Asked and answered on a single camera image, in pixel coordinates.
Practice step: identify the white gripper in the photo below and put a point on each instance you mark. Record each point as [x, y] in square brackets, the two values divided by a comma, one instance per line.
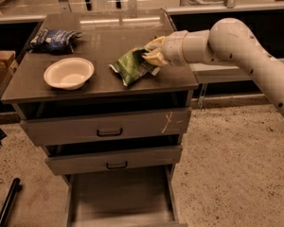
[172, 48]

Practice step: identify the green jalapeno chip bag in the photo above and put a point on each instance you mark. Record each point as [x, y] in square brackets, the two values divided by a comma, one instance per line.
[132, 66]

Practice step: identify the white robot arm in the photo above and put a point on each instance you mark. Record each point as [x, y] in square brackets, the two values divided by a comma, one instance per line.
[229, 41]

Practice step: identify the blue chip bag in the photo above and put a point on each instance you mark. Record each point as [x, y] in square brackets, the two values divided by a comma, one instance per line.
[54, 41]

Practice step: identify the grey drawer cabinet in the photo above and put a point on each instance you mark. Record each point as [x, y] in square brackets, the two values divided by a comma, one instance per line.
[106, 37]

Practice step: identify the middle grey drawer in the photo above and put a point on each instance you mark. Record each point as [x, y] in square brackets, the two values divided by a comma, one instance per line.
[111, 160]

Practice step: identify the grey drawer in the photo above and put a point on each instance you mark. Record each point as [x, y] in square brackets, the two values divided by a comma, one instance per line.
[111, 160]
[104, 127]
[134, 197]

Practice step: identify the top grey drawer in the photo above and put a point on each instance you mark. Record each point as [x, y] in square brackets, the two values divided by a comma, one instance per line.
[104, 127]

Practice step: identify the bottom grey drawer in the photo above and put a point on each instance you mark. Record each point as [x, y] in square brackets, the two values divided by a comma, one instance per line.
[134, 197]

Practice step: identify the white paper bowl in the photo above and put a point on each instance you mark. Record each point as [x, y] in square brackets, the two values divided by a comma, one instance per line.
[69, 74]

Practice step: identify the cardboard box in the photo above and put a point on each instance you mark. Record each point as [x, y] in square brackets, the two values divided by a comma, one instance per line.
[8, 63]

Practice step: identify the black pole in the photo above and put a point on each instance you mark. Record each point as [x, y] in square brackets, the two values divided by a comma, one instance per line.
[13, 190]

